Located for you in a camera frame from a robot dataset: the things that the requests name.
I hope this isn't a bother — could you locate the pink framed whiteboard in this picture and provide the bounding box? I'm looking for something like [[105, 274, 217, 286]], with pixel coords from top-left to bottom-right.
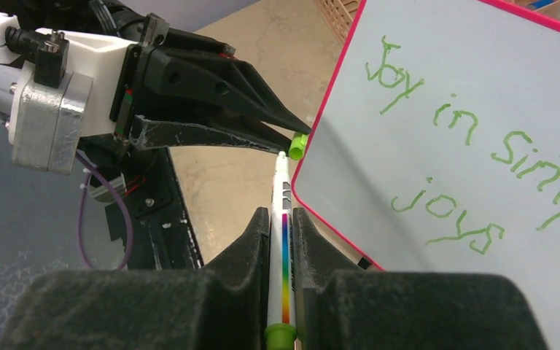
[[293, 1, 560, 349]]

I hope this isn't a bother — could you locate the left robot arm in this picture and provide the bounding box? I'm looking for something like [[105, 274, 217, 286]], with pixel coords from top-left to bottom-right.
[[0, 1, 311, 171]]

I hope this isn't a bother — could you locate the black whiteboard stand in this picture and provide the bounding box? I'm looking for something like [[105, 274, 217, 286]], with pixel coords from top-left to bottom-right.
[[357, 257, 372, 270]]

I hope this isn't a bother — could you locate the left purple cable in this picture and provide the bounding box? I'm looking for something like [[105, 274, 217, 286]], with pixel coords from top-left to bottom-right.
[[76, 149, 135, 271]]

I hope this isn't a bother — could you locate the green marker cap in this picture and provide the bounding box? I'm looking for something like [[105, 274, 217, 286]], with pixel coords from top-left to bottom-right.
[[287, 133, 308, 160]]

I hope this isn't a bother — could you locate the white green marker pen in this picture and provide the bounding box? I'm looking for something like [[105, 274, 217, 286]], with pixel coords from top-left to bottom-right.
[[265, 152, 297, 349]]

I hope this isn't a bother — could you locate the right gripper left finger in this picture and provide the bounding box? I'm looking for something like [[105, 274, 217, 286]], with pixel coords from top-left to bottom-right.
[[0, 207, 269, 349]]

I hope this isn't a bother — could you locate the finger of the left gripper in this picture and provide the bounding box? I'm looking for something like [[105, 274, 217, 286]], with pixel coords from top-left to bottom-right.
[[142, 47, 311, 134], [129, 114, 292, 154]]

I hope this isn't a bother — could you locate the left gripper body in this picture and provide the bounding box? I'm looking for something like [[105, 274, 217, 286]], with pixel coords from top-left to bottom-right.
[[108, 12, 238, 146]]

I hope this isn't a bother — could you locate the orange plastic file organizer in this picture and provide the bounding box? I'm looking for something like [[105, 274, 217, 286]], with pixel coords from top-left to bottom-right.
[[314, 0, 560, 44]]

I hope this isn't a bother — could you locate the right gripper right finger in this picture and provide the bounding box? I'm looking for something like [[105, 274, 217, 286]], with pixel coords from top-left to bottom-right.
[[292, 208, 548, 349]]

